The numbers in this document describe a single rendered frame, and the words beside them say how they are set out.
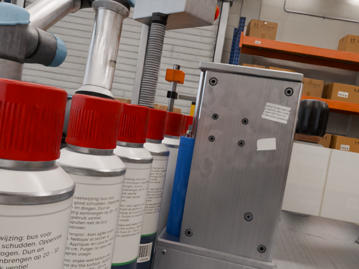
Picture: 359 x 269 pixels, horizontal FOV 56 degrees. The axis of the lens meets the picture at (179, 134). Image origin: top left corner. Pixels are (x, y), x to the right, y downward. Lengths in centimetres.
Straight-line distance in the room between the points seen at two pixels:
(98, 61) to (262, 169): 74
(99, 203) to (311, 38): 565
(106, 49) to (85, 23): 456
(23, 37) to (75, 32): 484
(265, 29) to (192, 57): 119
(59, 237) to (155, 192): 21
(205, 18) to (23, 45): 38
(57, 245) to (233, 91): 25
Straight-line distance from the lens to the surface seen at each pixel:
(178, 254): 39
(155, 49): 71
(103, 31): 105
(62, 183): 16
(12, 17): 76
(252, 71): 37
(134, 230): 30
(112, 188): 22
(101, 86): 100
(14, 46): 75
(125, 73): 530
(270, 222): 38
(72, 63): 553
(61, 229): 17
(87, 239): 23
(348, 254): 72
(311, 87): 490
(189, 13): 71
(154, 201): 37
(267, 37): 480
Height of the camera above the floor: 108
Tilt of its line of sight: 3 degrees down
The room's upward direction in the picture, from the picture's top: 9 degrees clockwise
